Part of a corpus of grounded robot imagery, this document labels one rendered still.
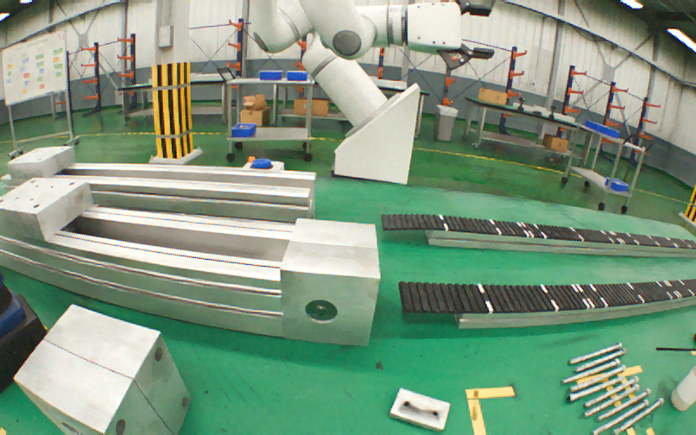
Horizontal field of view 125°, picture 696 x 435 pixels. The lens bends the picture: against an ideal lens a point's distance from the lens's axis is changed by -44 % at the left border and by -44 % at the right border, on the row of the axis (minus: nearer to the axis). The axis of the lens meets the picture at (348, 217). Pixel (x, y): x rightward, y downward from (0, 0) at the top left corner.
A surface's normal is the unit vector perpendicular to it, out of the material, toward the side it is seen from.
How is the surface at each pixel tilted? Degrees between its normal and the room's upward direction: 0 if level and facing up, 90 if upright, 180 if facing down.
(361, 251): 0
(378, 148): 90
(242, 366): 0
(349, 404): 0
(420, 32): 80
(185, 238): 90
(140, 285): 90
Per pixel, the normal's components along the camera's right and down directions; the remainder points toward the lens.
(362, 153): -0.18, 0.44
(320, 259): 0.08, -0.89
